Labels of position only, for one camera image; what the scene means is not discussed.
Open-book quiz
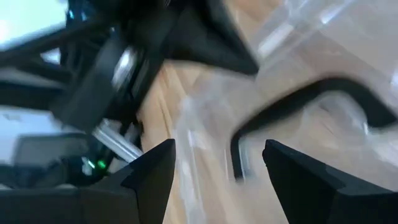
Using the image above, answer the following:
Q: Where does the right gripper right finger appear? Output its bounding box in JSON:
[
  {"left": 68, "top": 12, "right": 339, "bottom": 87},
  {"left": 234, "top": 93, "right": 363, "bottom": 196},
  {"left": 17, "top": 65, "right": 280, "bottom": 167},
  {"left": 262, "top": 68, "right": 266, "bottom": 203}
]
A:
[{"left": 262, "top": 139, "right": 398, "bottom": 224}]

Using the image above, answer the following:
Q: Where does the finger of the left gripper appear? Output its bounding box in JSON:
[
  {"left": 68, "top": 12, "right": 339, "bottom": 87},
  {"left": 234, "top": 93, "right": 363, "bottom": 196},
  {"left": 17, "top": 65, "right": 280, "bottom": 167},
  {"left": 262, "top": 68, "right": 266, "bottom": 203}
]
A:
[{"left": 164, "top": 0, "right": 261, "bottom": 77}]

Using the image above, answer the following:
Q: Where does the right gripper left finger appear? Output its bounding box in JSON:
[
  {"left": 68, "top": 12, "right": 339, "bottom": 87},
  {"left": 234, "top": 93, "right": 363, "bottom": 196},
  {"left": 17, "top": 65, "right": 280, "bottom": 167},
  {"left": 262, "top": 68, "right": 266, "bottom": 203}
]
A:
[{"left": 0, "top": 138, "right": 177, "bottom": 224}]

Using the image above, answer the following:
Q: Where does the clear plastic container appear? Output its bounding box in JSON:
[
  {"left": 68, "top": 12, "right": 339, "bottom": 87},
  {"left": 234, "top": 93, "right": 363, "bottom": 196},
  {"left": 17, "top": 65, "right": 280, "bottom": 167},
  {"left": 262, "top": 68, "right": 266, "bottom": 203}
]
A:
[{"left": 248, "top": 0, "right": 398, "bottom": 82}]

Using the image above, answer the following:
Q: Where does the clear lid with black handle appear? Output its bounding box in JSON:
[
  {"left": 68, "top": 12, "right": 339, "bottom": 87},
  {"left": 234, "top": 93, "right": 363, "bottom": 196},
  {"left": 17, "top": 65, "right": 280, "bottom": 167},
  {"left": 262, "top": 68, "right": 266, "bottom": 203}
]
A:
[{"left": 174, "top": 0, "right": 398, "bottom": 224}]

